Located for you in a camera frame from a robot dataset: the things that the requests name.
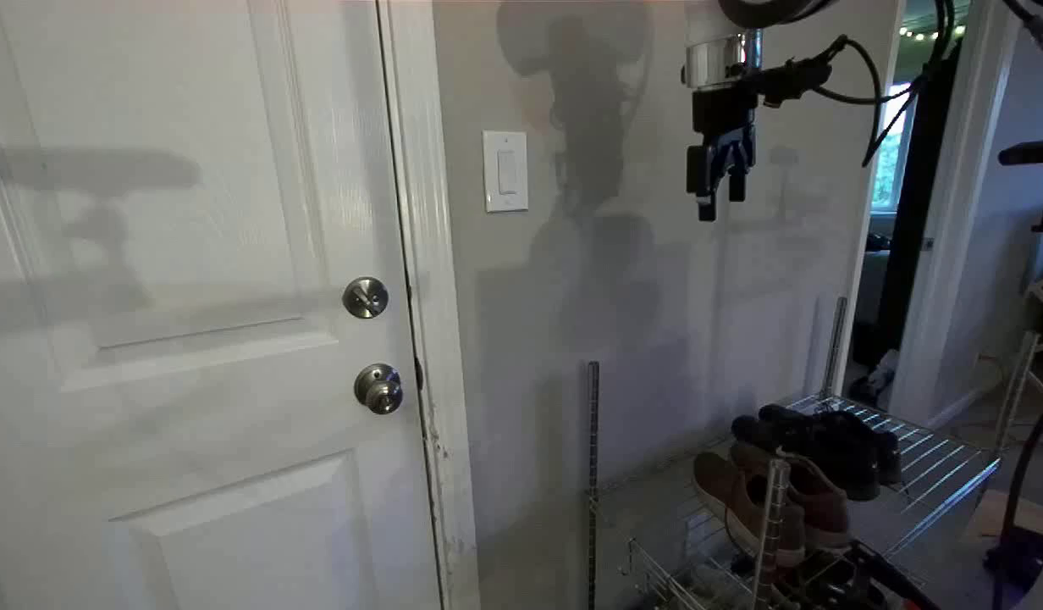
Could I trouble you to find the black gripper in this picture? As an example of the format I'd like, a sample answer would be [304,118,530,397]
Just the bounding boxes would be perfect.
[685,83,763,225]

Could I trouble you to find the black shoes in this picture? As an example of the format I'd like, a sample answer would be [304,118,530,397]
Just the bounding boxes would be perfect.
[728,400,907,504]

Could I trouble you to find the brown shoe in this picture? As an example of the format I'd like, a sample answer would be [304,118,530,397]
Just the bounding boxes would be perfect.
[728,436,858,550]
[691,450,808,574]

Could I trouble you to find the silver round door knob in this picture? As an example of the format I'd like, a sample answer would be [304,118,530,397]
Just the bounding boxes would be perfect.
[353,360,406,417]

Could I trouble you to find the blue stand base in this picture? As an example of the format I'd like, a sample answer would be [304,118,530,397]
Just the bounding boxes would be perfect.
[982,524,1043,594]

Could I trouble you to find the white panelled door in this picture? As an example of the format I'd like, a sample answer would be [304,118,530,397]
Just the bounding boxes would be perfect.
[0,0,446,610]

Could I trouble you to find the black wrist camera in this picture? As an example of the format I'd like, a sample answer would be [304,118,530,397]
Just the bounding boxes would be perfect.
[756,49,837,112]

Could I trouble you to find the black camera cable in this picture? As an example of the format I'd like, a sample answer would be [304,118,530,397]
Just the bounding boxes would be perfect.
[808,0,963,169]

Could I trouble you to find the white rocker light switch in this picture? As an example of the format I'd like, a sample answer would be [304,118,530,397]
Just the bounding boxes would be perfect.
[481,129,530,216]

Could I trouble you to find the white doorway frame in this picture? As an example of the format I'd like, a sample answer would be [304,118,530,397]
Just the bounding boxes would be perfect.
[885,0,1022,423]

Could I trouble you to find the black camera on stand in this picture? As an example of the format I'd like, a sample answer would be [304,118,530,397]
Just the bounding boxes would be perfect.
[994,135,1043,236]

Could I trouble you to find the slotted metal shelf rail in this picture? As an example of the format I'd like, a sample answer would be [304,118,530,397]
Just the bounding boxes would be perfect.
[582,360,607,610]

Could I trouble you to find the silver wire shoe rack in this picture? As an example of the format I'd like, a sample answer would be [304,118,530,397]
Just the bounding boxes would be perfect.
[623,389,1004,610]

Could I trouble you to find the black curved stand cable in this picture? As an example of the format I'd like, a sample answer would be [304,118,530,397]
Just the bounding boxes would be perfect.
[1000,383,1043,545]

